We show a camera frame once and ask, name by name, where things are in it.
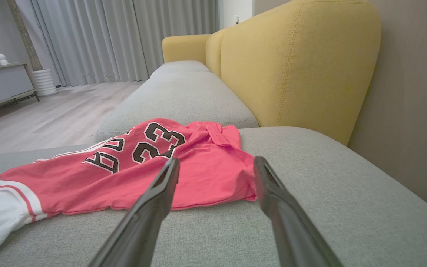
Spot red jersey with white sleeves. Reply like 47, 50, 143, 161
0, 118, 257, 255

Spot grey low cabinet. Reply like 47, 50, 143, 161
0, 62, 40, 115

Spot white ribbed planter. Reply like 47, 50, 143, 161
32, 69, 57, 97

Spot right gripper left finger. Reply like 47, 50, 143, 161
87, 158, 180, 267

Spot grey pleated curtain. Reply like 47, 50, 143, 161
133, 0, 220, 76
30, 0, 149, 86

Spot brown rough post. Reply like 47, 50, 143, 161
7, 0, 43, 71

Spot small grey sofa seat cushion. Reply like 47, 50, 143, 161
150, 60, 211, 79

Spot narrow yellow sofa backrest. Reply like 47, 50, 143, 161
205, 29, 226, 78

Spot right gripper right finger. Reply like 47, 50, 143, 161
254, 156, 344, 267

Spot large grey sofa seat cushion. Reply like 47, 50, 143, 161
0, 126, 427, 267

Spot yellow sofa armrest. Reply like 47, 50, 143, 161
162, 34, 212, 64

